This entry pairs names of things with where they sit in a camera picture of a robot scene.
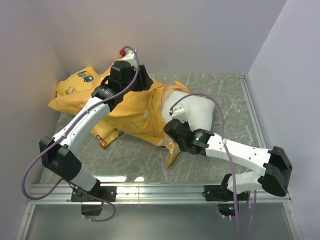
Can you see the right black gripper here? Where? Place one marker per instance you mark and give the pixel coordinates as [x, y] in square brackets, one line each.
[186, 124]

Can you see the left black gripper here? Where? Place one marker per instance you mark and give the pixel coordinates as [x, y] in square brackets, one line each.
[145, 81]

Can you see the white pillow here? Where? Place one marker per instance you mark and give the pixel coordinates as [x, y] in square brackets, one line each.
[198, 110]

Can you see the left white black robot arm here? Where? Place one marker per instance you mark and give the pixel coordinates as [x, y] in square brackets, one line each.
[58, 152]

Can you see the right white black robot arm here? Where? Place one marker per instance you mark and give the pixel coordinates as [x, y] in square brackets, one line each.
[270, 169]

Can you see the yellow vehicle print pillow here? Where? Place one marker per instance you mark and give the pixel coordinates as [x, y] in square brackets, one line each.
[74, 92]

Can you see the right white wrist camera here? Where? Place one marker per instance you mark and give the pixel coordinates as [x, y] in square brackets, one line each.
[177, 112]

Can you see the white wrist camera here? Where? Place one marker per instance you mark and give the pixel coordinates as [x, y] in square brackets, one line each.
[129, 56]
[177, 112]

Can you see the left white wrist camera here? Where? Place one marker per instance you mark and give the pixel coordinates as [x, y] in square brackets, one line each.
[129, 56]

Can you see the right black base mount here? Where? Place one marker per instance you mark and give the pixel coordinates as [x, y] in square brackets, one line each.
[224, 197]

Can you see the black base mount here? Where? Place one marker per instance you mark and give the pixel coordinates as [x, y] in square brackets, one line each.
[92, 202]
[224, 197]

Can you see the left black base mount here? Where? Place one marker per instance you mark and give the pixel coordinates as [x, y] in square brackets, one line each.
[92, 202]

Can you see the aluminium frame rail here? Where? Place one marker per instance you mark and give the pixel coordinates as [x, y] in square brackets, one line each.
[161, 193]

